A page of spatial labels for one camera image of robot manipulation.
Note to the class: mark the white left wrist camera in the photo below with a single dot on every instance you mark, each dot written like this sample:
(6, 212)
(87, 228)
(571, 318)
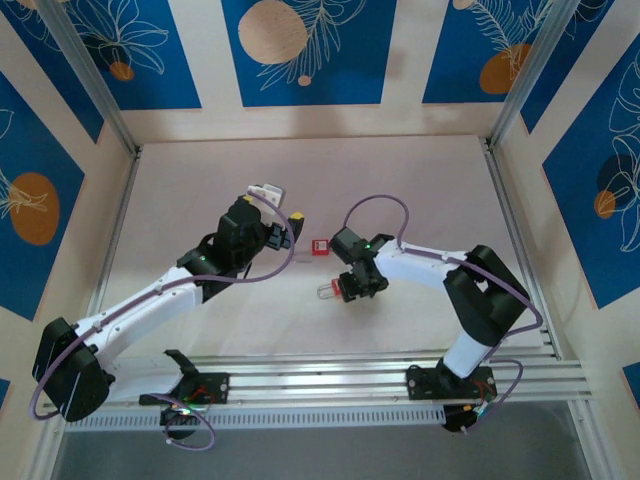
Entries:
(267, 195)

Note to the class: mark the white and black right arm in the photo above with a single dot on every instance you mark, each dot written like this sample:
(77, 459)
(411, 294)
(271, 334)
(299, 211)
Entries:
(490, 295)

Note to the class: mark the aluminium table side rail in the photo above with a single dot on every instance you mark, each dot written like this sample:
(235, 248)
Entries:
(506, 200)
(123, 200)

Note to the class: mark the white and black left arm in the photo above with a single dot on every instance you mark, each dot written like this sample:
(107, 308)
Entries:
(140, 310)

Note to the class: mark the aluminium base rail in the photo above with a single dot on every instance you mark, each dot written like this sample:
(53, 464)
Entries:
(325, 380)

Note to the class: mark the red padlock with silver shackle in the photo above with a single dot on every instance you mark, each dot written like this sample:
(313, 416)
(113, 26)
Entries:
(338, 286)

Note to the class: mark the aluminium frame post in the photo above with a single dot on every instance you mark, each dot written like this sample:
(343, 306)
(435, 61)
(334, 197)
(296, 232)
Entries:
(530, 75)
(91, 75)

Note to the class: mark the blue floral wall panel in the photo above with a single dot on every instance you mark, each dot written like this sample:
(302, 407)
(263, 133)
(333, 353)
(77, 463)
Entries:
(165, 50)
(450, 50)
(350, 50)
(40, 150)
(45, 40)
(575, 225)
(570, 50)

